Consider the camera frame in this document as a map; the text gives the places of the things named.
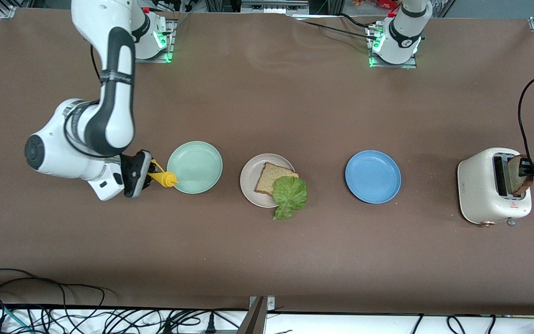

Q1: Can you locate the brown bread slice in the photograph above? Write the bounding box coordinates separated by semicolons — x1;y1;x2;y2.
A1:
508;154;534;197
254;162;300;195

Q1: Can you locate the yellow mustard squeeze bottle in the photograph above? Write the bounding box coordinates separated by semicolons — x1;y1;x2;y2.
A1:
149;160;179;188

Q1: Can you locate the green lettuce leaf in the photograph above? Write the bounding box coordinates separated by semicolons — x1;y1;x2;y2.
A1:
272;175;308;221

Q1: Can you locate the green round plate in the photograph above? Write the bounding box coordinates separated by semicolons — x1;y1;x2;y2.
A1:
166;141;223;194

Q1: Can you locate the beige round plate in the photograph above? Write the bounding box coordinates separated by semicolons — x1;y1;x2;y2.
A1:
240;153;297;208

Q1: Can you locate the blue round plate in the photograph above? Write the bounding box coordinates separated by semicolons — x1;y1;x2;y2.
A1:
345;149;402;205

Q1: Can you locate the white two-slot toaster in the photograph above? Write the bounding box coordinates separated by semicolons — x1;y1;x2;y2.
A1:
457;148;533;227

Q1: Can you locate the grey equipment box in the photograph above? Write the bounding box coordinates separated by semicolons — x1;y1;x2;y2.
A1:
241;0;309;14

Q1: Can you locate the red package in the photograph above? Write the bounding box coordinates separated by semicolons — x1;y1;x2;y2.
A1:
353;0;400;10

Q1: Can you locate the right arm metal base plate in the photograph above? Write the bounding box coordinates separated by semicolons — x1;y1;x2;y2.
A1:
135;19;176;63

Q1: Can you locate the black looped floor cable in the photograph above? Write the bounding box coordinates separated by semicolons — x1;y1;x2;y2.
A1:
0;268;106;321

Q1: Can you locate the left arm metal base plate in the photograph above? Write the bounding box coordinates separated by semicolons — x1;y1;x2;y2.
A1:
368;26;418;69

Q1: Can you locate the metal bracket plate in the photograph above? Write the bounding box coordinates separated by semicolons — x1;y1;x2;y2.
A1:
248;295;277;310

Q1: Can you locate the grey metal post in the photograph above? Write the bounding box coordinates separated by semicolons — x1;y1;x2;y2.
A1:
237;297;267;334

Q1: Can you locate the black table cable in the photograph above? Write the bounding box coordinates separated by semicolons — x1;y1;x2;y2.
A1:
290;14;380;42

